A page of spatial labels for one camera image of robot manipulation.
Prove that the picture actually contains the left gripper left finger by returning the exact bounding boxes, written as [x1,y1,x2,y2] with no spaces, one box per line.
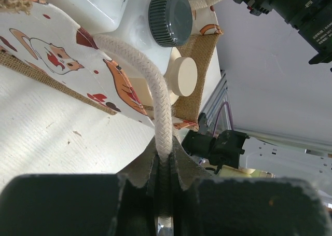
[1,140,159,235]

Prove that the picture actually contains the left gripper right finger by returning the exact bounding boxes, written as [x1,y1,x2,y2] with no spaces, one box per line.
[171,138,328,235]

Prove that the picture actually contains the brown canvas bag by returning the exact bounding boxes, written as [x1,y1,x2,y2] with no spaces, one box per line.
[0,0,244,161]

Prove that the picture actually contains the cream wide-cap bottle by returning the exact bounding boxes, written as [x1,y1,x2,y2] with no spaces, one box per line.
[129,47,198,106]

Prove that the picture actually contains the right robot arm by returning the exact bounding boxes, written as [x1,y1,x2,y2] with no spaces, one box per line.
[213,0,331,154]

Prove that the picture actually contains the white bottle grey cap front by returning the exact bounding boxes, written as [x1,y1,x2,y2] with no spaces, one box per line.
[108,0,193,74]

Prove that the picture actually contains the white bottle grey cap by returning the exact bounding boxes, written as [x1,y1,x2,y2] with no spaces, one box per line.
[48,0,128,34]
[108,0,193,74]

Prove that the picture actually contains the white bottle grey cap rear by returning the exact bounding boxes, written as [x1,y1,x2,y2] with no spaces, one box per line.
[48,0,128,34]

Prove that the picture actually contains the aluminium front rail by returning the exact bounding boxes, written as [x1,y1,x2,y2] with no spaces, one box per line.
[199,70,234,136]

